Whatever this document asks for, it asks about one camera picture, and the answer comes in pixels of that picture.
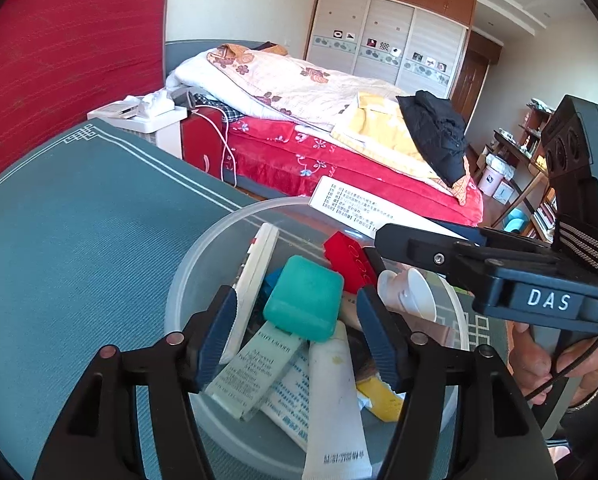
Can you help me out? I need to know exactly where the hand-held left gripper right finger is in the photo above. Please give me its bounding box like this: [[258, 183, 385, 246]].
[[356, 285, 557, 480]]

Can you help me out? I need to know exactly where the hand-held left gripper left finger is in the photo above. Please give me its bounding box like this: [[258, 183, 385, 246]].
[[33, 285, 240, 480]]

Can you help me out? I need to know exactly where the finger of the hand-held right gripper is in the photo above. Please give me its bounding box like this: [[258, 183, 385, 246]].
[[374, 223, 484, 281], [431, 219, 554, 256]]

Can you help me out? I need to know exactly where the white jar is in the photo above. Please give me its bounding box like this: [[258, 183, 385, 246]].
[[377, 266, 438, 323]]

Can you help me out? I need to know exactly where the pale green small box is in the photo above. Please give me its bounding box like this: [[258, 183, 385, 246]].
[[204, 322, 310, 421]]

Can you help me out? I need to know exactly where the yellow box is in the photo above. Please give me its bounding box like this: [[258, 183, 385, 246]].
[[356, 375, 406, 423]]

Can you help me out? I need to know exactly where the clear plastic container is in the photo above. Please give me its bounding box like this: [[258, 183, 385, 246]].
[[164, 196, 472, 478]]

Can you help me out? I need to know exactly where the blue building block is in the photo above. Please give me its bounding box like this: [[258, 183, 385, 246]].
[[264, 266, 286, 313]]

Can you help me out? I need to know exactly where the white remote control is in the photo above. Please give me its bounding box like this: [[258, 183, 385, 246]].
[[219, 222, 280, 365]]

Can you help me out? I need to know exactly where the red building block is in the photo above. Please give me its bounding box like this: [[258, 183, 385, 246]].
[[323, 230, 380, 294]]

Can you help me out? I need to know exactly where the white and blue medicine box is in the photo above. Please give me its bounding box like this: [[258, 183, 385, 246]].
[[309, 176, 444, 241]]

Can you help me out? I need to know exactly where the white cream tube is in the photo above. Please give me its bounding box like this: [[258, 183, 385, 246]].
[[301, 320, 374, 480]]

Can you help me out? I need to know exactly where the teal plastic case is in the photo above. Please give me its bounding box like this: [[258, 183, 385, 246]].
[[263, 255, 344, 343]]

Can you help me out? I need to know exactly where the white tissue pack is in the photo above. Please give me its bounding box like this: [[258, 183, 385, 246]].
[[259, 345, 312, 451]]

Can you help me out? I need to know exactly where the teal mat covered desktop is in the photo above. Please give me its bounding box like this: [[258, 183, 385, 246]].
[[0, 120, 510, 480]]

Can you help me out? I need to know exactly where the person's right hand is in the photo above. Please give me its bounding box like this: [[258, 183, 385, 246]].
[[508, 320, 598, 411]]

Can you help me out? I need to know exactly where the teal plastic basin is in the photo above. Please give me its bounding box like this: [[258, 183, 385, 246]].
[[503, 209, 530, 235]]

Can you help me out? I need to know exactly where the pink trash bin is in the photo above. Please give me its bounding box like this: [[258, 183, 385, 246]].
[[477, 152, 514, 197]]

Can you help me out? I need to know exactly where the black jacket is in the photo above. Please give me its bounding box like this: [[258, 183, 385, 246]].
[[396, 90, 472, 187]]

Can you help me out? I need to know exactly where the yellow blanket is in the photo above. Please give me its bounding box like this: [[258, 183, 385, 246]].
[[331, 91, 480, 206]]

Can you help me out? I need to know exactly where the brown wooden door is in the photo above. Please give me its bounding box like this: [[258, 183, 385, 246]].
[[449, 30, 504, 126]]

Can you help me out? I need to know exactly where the red floral bedsheet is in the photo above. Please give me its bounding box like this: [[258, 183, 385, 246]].
[[224, 115, 484, 226]]

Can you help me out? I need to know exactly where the red nightstand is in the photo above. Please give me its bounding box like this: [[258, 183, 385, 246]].
[[181, 106, 224, 181]]

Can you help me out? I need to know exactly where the white bedside appliance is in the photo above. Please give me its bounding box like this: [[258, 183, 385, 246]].
[[87, 102, 188, 161]]

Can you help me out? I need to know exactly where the dark plaid cloth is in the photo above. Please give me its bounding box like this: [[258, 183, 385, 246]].
[[191, 91, 244, 123]]

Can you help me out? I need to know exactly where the white and wooden wardrobe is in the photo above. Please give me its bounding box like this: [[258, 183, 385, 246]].
[[305, 0, 478, 101]]

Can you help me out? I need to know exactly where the white tissue box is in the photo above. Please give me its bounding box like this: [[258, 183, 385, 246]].
[[138, 89, 176, 120]]

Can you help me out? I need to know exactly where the red upholstered chair back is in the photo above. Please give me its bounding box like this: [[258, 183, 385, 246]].
[[0, 0, 172, 188]]

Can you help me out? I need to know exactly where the white cable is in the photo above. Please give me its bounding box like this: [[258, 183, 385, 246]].
[[191, 107, 237, 186]]

